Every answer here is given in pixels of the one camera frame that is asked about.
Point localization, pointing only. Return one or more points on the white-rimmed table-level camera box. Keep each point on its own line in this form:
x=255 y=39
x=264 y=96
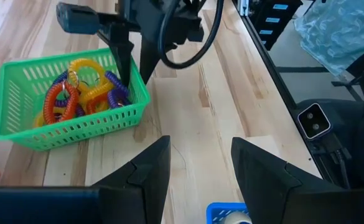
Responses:
x=314 y=120

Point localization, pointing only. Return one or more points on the pale leaf-print plastic sheet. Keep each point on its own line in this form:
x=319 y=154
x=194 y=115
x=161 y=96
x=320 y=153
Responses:
x=340 y=31

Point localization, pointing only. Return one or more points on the black drawer cabinet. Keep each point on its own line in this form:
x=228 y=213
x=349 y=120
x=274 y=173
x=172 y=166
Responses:
x=272 y=21

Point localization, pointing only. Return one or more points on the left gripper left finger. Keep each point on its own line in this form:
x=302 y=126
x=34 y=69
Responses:
x=76 y=205

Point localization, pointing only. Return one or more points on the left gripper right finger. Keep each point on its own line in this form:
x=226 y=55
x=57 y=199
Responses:
x=293 y=202

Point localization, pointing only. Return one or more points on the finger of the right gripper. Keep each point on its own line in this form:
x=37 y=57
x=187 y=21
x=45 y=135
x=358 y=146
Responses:
x=149 y=56
x=119 y=40

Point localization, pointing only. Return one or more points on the green plastic basket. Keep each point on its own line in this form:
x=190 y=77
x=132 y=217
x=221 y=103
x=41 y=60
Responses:
x=76 y=130

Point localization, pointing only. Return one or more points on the blue plastic basket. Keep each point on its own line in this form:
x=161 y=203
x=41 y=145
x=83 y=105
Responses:
x=214 y=211

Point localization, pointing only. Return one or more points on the silver aluminium post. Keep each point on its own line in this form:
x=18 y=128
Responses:
x=243 y=6

